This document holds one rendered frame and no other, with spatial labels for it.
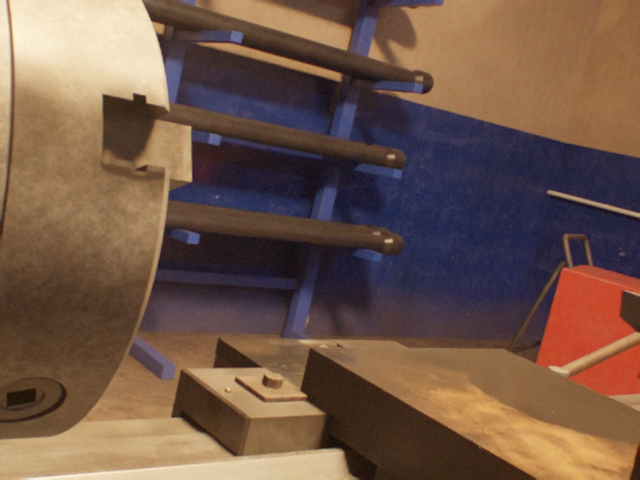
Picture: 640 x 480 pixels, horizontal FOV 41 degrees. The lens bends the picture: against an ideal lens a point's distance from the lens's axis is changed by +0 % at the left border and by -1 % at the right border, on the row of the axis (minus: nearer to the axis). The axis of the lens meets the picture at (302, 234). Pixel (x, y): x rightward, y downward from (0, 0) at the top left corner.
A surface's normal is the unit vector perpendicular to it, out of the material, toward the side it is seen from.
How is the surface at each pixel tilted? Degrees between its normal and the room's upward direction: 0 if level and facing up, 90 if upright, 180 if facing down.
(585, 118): 90
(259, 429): 90
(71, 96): 63
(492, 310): 90
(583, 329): 90
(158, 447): 0
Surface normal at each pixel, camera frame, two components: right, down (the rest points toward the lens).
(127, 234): 0.60, 0.17
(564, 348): -0.53, 0.00
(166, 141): 0.63, -0.17
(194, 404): -0.78, -0.09
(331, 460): 0.58, -0.46
